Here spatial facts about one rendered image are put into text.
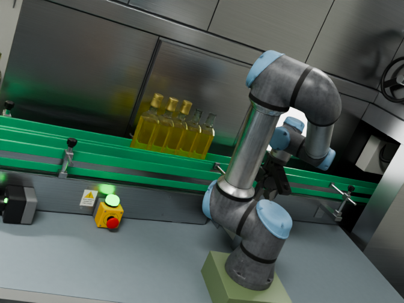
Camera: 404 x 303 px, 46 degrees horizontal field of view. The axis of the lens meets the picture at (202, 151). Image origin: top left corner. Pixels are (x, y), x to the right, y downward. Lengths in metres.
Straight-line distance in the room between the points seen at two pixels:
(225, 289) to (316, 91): 0.60
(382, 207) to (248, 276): 1.05
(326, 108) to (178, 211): 0.73
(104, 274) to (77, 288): 0.10
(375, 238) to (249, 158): 1.18
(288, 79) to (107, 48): 0.73
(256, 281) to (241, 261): 0.07
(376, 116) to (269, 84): 1.24
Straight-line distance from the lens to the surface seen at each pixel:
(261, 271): 1.43
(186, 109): 1.70
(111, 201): 1.54
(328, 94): 1.23
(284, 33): 2.00
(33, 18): 1.64
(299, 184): 2.14
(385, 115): 2.39
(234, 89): 1.93
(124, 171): 1.59
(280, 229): 1.36
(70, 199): 1.57
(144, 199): 1.65
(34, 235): 1.47
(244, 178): 1.35
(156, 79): 1.77
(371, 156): 2.54
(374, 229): 2.34
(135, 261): 1.49
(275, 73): 1.23
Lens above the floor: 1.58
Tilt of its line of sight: 19 degrees down
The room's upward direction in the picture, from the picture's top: 23 degrees clockwise
